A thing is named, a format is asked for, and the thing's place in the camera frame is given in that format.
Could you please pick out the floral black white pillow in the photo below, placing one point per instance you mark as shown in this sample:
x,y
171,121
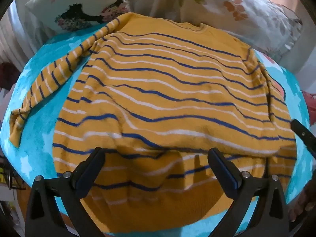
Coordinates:
x,y
74,2

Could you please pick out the white curtain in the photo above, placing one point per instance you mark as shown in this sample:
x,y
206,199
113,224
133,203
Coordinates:
x,y
9,39

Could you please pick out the yellow striped sweater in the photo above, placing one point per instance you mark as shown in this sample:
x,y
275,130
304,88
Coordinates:
x,y
172,91

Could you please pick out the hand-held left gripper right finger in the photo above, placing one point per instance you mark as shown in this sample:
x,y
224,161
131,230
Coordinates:
x,y
229,177

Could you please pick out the dark red cloth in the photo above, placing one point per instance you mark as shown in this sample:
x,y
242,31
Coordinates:
x,y
8,75

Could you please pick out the person's right hand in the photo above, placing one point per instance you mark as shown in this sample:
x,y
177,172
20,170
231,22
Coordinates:
x,y
300,202

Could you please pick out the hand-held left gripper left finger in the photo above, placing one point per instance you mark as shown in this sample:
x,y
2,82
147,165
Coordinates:
x,y
84,179

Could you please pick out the turquoise star blanket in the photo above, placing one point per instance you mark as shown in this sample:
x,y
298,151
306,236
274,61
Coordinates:
x,y
37,133

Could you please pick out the leaf print white pillow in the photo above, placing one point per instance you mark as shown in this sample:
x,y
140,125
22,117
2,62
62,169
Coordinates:
x,y
246,12

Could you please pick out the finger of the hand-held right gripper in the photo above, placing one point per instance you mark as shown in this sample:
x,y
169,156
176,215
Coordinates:
x,y
302,133

